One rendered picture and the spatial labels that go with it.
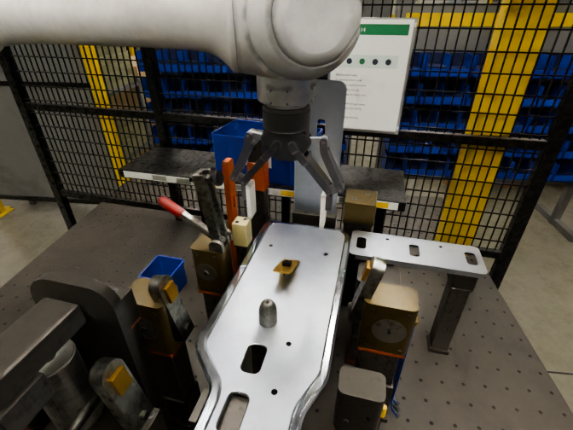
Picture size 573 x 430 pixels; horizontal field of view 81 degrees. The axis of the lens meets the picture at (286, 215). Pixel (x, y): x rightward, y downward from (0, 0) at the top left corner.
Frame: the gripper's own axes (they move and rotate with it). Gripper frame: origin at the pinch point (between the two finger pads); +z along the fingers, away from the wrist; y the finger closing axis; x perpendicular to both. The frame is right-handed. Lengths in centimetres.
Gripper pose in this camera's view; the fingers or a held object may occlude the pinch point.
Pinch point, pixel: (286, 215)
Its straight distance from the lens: 62.5
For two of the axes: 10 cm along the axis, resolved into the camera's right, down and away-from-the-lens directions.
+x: 2.5, -5.1, 8.2
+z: 0.0, 8.5, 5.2
